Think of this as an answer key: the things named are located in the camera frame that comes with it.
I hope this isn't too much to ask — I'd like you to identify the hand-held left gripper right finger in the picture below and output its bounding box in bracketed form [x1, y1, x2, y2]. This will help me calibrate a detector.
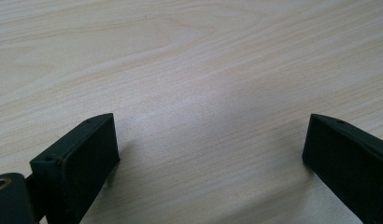
[301, 113, 383, 224]

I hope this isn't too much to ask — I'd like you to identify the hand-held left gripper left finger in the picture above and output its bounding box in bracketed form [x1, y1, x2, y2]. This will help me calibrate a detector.
[29, 112, 121, 224]

